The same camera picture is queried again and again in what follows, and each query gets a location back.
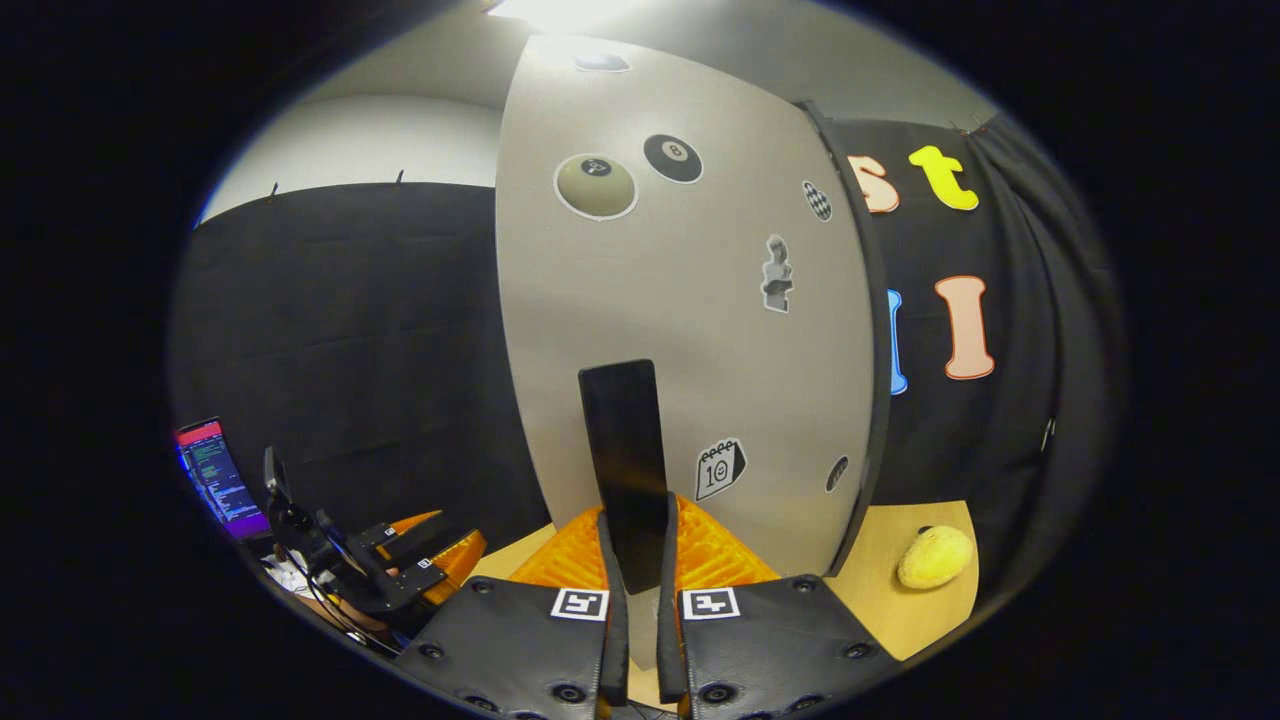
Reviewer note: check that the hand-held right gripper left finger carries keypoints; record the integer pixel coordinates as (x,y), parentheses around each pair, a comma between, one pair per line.
(617,650)

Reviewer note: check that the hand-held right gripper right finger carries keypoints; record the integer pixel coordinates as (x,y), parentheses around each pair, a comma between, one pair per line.
(668,650)

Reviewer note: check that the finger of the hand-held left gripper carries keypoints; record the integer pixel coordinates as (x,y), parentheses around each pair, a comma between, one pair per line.
(450,565)
(395,533)

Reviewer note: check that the white cabinet door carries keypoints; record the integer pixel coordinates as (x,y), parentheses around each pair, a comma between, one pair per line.
(700,350)

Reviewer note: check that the laptop screen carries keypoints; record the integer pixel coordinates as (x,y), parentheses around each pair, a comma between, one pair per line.
(215,480)

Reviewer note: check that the black backdrop cloth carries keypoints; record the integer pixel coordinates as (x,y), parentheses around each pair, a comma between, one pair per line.
(350,330)

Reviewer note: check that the yellow plush toy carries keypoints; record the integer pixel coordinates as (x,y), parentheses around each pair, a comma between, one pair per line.
(935,557)

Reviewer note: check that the long ceiling light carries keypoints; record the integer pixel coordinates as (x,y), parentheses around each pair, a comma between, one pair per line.
(555,12)

